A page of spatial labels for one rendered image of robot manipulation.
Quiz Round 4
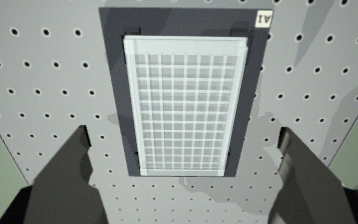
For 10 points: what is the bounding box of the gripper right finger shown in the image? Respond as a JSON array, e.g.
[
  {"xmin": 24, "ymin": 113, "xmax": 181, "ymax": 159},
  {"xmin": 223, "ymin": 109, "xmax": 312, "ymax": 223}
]
[{"xmin": 267, "ymin": 127, "xmax": 358, "ymax": 224}]

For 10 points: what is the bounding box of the white well plate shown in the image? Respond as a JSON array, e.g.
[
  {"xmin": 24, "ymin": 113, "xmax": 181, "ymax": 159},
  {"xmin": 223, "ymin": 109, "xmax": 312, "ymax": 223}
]
[{"xmin": 123, "ymin": 36, "xmax": 248, "ymax": 176}]

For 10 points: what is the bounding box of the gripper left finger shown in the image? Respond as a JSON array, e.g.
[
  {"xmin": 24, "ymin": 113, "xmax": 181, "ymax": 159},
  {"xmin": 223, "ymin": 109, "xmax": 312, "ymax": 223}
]
[{"xmin": 0, "ymin": 125, "xmax": 109, "ymax": 224}]

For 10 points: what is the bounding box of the grey perforated base plate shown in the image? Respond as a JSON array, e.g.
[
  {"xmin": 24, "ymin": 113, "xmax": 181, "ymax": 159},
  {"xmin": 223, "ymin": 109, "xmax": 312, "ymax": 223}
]
[{"xmin": 0, "ymin": 0, "xmax": 358, "ymax": 224}]

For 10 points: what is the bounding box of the dark grey plate nest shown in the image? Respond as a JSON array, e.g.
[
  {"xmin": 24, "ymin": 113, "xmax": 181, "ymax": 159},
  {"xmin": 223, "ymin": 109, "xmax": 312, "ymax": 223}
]
[{"xmin": 99, "ymin": 7, "xmax": 274, "ymax": 177}]

